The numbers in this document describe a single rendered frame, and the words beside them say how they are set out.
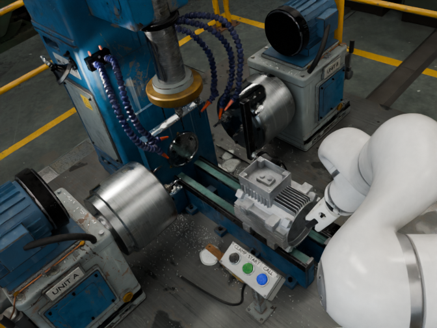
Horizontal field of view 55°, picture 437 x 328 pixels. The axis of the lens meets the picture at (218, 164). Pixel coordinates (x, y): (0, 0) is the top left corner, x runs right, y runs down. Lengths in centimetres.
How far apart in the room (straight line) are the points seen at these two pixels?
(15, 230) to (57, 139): 260
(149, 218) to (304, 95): 75
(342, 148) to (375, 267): 39
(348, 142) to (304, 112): 90
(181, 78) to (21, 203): 57
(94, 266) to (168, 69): 60
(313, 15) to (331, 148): 92
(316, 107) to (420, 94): 189
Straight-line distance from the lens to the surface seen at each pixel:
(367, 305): 43
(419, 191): 47
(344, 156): 76
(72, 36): 134
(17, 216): 113
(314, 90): 168
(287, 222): 120
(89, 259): 121
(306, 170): 173
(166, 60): 125
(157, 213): 130
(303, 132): 174
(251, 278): 114
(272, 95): 155
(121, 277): 134
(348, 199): 89
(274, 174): 128
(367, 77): 368
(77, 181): 195
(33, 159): 360
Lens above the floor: 204
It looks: 44 degrees down
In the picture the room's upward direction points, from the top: 12 degrees counter-clockwise
